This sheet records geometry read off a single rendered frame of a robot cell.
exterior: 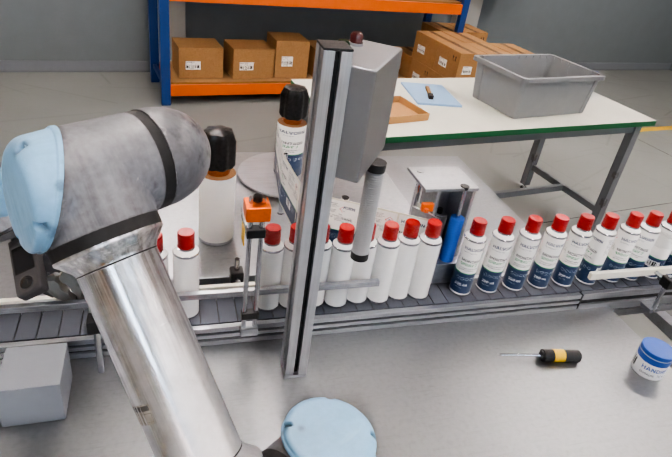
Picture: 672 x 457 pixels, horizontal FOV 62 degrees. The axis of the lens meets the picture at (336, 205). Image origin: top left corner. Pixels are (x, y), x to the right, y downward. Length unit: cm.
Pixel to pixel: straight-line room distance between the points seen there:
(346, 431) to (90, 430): 55
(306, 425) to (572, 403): 75
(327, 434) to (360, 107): 46
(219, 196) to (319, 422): 76
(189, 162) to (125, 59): 481
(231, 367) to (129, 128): 69
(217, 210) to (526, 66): 238
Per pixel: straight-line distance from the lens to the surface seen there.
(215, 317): 122
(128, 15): 534
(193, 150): 64
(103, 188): 58
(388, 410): 116
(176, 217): 154
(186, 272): 114
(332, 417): 72
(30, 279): 108
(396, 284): 130
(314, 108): 86
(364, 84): 84
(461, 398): 123
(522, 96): 291
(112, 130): 62
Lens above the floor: 170
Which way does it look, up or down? 30 degrees down
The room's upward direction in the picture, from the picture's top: 9 degrees clockwise
